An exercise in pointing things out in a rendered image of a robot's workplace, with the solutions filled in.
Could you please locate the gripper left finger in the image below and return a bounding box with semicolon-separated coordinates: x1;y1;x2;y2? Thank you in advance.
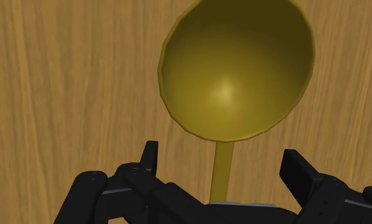
53;140;205;224

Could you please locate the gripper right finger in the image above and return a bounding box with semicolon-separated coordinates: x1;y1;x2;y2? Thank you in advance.
279;148;372;224

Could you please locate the yellow ladle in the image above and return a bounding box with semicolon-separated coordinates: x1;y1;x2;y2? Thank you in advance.
156;0;316;204

